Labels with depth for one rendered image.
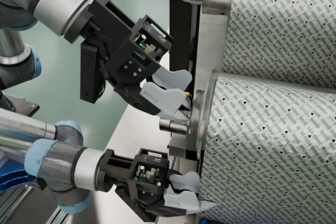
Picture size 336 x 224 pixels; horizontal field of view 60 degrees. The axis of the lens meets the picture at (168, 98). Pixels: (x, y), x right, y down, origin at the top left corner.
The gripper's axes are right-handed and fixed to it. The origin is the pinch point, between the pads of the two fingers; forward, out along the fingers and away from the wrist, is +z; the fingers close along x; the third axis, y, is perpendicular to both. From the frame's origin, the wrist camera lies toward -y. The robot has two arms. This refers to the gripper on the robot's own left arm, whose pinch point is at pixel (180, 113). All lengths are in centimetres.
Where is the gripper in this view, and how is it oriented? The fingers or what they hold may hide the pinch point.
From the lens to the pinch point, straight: 45.9
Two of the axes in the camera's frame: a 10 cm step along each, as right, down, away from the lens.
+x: 2.5, -6.5, 7.2
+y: 6.2, -4.6, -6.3
